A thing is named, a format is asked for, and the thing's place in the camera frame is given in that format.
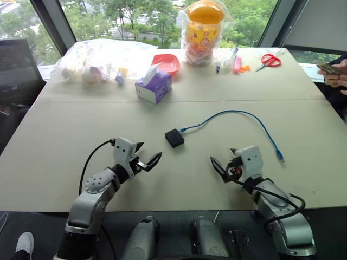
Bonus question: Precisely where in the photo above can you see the small black box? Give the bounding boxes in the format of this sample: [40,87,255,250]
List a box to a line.
[164,128,186,148]

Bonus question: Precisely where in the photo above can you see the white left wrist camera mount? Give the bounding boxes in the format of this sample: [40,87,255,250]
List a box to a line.
[113,137,138,180]

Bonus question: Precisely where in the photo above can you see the grey rounded robot leg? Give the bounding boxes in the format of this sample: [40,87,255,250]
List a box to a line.
[189,216,232,260]
[121,216,161,260]

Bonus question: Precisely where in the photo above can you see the dark window frame pillar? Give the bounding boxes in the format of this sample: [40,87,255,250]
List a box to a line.
[256,0,290,48]
[29,0,77,56]

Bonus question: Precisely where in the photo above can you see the candy jar with orange lid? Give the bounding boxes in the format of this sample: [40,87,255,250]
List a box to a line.
[177,0,233,67]

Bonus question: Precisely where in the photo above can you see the dark patterned phone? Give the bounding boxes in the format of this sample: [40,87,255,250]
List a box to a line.
[315,60,344,76]

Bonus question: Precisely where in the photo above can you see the purple-capped small bottle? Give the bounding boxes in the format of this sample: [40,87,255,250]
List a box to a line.
[115,67,128,86]

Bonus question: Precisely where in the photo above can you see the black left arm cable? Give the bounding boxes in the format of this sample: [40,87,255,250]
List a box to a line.
[79,138,117,196]

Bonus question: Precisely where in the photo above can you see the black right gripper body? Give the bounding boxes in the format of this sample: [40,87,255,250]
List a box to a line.
[226,156,243,180]

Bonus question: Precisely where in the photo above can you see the red plastic bowl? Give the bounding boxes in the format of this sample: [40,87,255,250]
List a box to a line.
[151,54,181,77]

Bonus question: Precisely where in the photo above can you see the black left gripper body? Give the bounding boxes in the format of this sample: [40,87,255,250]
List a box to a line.
[129,154,147,174]

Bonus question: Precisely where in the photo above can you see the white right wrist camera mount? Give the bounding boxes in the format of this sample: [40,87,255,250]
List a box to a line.
[234,145,265,181]

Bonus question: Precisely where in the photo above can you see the red-handled scissors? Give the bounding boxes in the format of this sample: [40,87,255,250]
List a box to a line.
[254,53,282,73]

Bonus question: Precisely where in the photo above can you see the black bracket under table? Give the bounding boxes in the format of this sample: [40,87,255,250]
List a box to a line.
[227,229,252,260]

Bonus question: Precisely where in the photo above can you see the person's right hand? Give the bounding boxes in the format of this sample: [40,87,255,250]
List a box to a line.
[329,58,347,76]

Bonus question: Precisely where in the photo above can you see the clear plastic wrapper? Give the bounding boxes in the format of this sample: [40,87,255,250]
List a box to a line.
[254,48,286,59]

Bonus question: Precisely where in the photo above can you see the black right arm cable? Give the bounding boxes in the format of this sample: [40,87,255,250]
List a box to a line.
[229,173,307,229]

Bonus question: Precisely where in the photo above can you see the clear plastic bag of items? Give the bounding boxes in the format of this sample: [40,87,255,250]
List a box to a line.
[52,38,158,84]

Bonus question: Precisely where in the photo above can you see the blue cable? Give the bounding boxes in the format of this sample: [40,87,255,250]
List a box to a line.
[178,109,286,163]

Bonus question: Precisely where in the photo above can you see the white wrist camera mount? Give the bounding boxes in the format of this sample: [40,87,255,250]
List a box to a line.
[234,145,265,181]
[113,137,138,180]

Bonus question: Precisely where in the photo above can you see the small clear plastic bag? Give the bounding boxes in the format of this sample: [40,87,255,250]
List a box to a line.
[216,46,240,67]

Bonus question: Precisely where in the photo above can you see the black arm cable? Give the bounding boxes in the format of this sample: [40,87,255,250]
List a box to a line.
[229,173,307,229]
[79,138,117,196]

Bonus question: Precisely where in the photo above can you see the black office chair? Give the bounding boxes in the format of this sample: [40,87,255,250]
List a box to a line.
[0,38,46,114]

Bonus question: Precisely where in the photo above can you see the purple tissue box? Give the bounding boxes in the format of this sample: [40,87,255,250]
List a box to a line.
[134,62,173,105]

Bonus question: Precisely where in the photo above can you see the white shoe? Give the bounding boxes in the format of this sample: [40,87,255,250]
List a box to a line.
[15,231,35,260]

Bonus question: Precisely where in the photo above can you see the person's left hand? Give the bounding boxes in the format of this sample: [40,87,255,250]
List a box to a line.
[317,69,347,88]

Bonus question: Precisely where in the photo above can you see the person's dark clothing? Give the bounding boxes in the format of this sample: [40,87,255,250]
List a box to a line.
[322,88,347,121]

